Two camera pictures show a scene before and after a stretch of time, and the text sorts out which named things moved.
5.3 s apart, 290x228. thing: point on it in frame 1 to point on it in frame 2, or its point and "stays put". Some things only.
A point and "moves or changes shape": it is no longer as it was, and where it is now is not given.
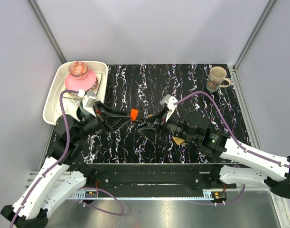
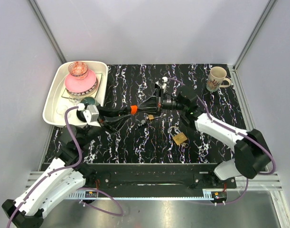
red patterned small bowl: [79, 69] stays put
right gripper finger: [149, 132] to [152, 110]
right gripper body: [172, 128] to [167, 103]
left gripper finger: [115, 122] stays put
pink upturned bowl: [74, 83] stays put
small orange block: [134, 114] moves or changes shape
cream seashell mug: [217, 75] stays put
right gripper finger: [157, 117] to [152, 100]
